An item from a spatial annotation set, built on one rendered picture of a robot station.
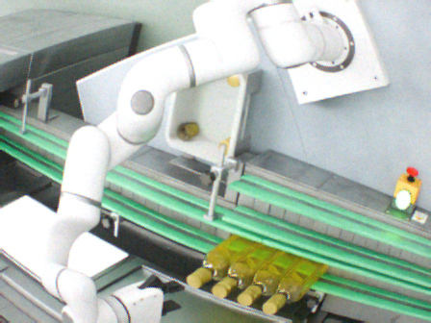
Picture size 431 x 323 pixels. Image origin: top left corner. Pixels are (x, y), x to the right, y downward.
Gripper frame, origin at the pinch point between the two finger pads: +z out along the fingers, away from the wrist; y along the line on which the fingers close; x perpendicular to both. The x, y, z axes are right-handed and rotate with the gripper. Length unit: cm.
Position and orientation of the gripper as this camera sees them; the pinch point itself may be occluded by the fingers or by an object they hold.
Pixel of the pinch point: (171, 296)
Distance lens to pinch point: 142.6
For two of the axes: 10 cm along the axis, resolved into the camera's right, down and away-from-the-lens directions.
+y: 1.8, -9.1, -3.8
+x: -7.1, -3.9, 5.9
